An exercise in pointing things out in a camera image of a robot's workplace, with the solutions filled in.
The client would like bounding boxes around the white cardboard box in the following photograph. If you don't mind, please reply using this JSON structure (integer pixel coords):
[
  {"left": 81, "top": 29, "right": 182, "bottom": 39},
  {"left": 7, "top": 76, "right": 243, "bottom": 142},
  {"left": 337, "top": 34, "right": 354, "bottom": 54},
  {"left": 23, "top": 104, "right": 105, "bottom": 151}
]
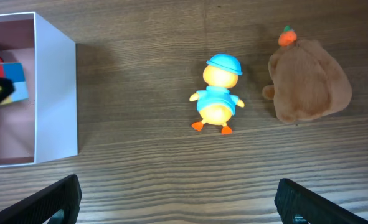
[{"left": 0, "top": 12, "right": 78, "bottom": 167}]

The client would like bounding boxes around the brown plush capybara toy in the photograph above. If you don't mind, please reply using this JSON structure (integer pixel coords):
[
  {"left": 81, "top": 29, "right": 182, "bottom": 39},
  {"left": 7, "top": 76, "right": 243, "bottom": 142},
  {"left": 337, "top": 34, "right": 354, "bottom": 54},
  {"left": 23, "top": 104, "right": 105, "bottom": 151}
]
[{"left": 262, "top": 26, "right": 352, "bottom": 123}]

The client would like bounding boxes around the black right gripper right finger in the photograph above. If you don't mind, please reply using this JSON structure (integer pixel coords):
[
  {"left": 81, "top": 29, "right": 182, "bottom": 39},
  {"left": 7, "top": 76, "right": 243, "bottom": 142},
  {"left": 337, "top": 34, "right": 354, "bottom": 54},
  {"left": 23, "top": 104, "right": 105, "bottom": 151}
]
[{"left": 274, "top": 178, "right": 368, "bottom": 224}]

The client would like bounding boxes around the multicoloured puzzle cube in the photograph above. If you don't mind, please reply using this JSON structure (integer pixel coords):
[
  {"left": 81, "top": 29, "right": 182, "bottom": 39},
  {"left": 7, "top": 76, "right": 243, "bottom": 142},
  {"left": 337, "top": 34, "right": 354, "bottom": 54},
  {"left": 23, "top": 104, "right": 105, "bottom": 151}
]
[{"left": 0, "top": 63, "right": 29, "bottom": 105}]

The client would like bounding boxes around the yellow duck toy blue hat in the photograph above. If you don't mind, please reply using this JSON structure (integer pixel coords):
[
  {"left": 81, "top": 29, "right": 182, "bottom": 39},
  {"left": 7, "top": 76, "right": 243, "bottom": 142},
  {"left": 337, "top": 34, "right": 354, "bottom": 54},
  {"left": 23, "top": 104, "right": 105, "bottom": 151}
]
[{"left": 189, "top": 54, "right": 245, "bottom": 135}]

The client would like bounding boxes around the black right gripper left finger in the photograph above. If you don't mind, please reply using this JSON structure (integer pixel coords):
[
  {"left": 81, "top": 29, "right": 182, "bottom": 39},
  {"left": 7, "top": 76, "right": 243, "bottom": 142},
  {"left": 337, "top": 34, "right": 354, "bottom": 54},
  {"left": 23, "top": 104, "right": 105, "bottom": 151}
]
[{"left": 0, "top": 174, "right": 82, "bottom": 224}]

